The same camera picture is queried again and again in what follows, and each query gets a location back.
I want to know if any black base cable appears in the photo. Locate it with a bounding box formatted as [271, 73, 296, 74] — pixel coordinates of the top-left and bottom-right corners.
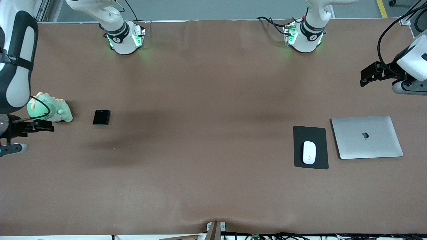
[257, 16, 290, 36]
[115, 0, 147, 33]

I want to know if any black flip phone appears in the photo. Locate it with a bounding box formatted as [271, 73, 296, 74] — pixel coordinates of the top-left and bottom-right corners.
[93, 109, 110, 126]

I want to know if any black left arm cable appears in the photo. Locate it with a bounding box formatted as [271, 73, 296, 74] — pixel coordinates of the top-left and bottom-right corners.
[377, 6, 427, 67]

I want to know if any black mouse pad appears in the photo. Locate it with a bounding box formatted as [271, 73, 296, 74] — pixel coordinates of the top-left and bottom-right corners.
[293, 126, 329, 170]

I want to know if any black left base cable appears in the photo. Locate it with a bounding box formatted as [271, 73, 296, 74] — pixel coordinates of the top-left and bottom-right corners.
[257, 16, 290, 36]

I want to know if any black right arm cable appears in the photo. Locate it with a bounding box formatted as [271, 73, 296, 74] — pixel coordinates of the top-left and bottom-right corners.
[13, 96, 51, 124]

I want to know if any silver closed laptop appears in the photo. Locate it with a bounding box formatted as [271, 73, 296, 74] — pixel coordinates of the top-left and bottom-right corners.
[331, 116, 404, 160]

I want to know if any green dinosaur plush toy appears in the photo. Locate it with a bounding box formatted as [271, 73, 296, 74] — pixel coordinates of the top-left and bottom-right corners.
[27, 92, 73, 123]

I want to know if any aluminium frame structure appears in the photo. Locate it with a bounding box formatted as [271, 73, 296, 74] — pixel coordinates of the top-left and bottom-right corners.
[33, 0, 65, 23]

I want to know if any white computer mouse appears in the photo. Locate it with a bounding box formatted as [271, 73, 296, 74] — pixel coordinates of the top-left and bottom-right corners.
[303, 141, 317, 165]

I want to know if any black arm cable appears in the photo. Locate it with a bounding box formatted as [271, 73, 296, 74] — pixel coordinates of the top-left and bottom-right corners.
[377, 6, 427, 67]
[13, 96, 51, 124]

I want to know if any brown table cover sheet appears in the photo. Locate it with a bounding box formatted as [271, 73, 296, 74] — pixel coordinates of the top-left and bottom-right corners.
[0, 18, 427, 236]

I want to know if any black right base cable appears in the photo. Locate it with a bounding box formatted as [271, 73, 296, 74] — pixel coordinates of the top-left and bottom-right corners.
[115, 0, 147, 33]

